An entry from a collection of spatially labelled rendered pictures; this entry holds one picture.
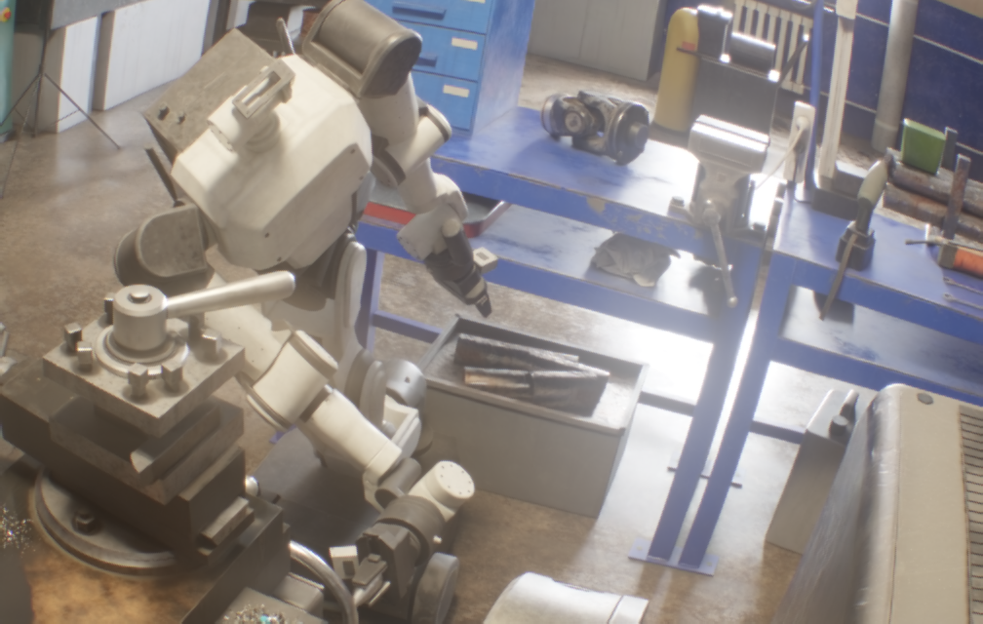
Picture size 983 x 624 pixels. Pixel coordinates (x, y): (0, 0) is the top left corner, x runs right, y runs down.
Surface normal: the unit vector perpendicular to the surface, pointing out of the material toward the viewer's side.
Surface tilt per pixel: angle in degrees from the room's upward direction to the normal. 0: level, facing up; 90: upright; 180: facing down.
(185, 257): 58
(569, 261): 0
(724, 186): 65
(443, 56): 90
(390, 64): 108
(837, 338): 0
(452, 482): 30
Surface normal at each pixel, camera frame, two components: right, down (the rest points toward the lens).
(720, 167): -0.22, -0.05
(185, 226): 0.57, -0.12
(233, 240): 0.04, 0.88
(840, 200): -0.21, 0.39
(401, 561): 0.95, 0.08
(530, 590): 0.23, -0.96
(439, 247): 0.70, 0.52
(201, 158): -0.06, -0.39
